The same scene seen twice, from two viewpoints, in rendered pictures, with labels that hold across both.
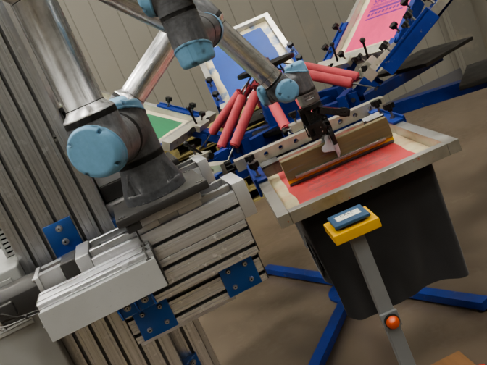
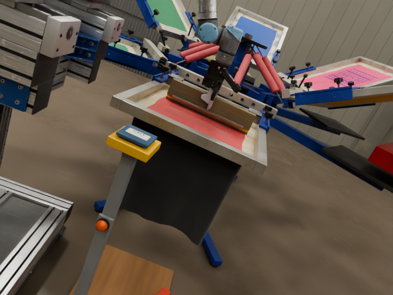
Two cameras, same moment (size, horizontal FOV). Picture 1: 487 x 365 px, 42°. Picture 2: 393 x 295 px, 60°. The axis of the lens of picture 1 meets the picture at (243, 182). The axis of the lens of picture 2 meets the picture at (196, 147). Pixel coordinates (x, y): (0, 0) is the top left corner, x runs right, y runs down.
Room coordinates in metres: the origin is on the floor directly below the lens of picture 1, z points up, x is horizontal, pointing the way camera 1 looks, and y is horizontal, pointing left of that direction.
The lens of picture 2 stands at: (0.69, -0.44, 1.35)
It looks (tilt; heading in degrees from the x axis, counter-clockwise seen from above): 20 degrees down; 3
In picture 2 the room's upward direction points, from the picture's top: 23 degrees clockwise
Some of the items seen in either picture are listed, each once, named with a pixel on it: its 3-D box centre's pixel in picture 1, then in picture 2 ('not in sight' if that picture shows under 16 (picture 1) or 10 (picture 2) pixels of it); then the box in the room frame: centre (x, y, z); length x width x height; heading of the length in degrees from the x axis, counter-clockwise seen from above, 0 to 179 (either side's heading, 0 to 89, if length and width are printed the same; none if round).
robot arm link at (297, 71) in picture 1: (298, 78); (230, 40); (2.20, -0.32, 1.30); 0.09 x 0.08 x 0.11; 98
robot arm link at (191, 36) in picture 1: (190, 37); not in sight; (1.30, -0.02, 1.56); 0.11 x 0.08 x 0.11; 163
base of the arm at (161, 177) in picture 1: (147, 174); not in sight; (1.49, 0.20, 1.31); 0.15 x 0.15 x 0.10
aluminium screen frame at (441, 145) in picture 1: (338, 161); (204, 112); (2.19, -0.34, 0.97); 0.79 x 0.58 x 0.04; 0
